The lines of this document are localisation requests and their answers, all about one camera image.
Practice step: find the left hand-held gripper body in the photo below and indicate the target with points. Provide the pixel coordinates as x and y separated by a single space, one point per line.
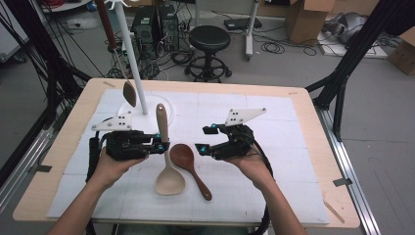
125 147

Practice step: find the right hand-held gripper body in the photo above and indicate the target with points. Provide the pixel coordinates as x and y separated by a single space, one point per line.
233 143

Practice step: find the dark brown wooden spoon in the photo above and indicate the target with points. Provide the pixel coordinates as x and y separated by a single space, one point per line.
181 155

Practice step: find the light wooden spoon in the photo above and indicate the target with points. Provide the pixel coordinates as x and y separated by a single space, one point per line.
170 181

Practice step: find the white rack stand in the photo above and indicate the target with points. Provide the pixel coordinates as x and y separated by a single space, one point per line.
130 39

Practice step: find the person's left hand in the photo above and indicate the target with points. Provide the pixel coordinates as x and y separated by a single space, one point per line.
117 169

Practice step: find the person's right hand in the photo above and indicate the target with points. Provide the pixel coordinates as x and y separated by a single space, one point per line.
253 169

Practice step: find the white grid mat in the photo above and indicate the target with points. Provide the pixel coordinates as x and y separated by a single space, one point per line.
228 196

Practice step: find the black round stool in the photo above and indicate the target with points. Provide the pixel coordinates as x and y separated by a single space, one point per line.
209 38

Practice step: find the white stand leg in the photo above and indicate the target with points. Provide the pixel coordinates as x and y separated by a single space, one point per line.
249 39

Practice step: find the black computer tower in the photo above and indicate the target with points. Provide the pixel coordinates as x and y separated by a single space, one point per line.
145 29
169 27

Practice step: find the black flat device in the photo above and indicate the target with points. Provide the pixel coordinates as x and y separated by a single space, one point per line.
242 23

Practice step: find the thin wooden stick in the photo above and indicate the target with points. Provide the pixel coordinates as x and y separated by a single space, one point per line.
334 212

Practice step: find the open cardboard box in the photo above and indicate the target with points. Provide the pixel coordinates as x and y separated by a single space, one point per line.
306 23

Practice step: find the grey bag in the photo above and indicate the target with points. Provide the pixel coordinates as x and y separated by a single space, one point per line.
347 27

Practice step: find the closed cardboard box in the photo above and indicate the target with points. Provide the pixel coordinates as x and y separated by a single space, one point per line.
404 54

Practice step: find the aluminium rail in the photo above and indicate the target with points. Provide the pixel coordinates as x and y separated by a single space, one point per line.
23 173
349 169

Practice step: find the black metal frame stand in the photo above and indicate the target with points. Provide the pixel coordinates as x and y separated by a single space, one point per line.
42 55
355 49

